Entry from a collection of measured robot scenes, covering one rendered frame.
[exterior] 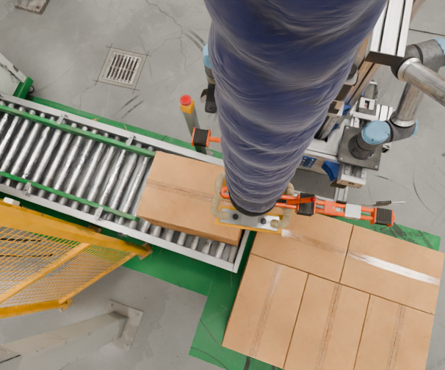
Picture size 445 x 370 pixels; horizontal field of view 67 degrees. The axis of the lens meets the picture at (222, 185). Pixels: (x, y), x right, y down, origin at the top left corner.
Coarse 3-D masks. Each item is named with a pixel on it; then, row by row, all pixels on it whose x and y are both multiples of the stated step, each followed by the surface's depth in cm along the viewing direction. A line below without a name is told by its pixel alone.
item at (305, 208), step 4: (300, 192) 158; (300, 196) 159; (304, 196) 159; (308, 196) 158; (312, 196) 158; (296, 204) 160; (300, 204) 158; (304, 204) 158; (308, 204) 158; (312, 204) 157; (296, 208) 158; (300, 208) 157; (304, 208) 157; (308, 208) 157; (312, 208) 157; (296, 212) 161; (300, 212) 156; (304, 212) 156; (308, 212) 157; (312, 212) 156; (308, 216) 160
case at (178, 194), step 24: (168, 168) 199; (192, 168) 199; (216, 168) 198; (144, 192) 196; (168, 192) 196; (192, 192) 195; (216, 192) 194; (144, 216) 193; (168, 216) 192; (192, 216) 191; (216, 240) 222
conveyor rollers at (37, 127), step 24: (0, 120) 258; (24, 120) 257; (0, 144) 253; (24, 144) 252; (48, 144) 252; (0, 168) 248; (24, 168) 247; (120, 168) 246; (144, 168) 243; (96, 192) 241; (120, 192) 239; (168, 240) 229; (192, 240) 228; (240, 240) 227
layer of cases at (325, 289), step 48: (288, 240) 225; (336, 240) 224; (384, 240) 223; (240, 288) 219; (288, 288) 218; (336, 288) 216; (384, 288) 215; (432, 288) 214; (240, 336) 212; (288, 336) 210; (336, 336) 209; (384, 336) 208
